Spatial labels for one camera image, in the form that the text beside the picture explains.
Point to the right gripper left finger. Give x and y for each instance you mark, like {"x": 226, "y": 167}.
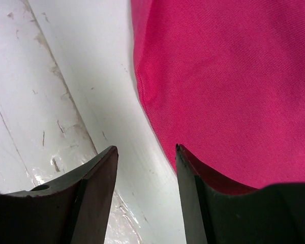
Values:
{"x": 73, "y": 208}

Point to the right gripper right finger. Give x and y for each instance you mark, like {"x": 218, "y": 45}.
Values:
{"x": 217, "y": 209}

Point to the pink trousers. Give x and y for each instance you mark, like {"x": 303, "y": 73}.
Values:
{"x": 226, "y": 79}

